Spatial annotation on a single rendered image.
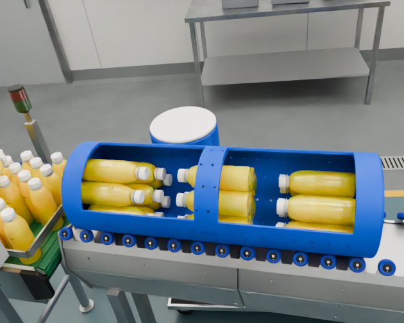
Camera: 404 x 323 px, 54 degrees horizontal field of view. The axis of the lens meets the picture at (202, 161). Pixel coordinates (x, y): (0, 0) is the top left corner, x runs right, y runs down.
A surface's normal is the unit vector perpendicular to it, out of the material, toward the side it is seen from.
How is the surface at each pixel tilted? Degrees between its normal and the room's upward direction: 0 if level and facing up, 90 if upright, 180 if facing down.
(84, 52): 90
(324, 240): 90
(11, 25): 90
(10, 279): 90
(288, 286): 71
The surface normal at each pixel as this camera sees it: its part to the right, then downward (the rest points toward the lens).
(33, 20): -0.10, 0.60
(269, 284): -0.25, 0.30
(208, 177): -0.17, -0.40
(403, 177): -0.11, -0.80
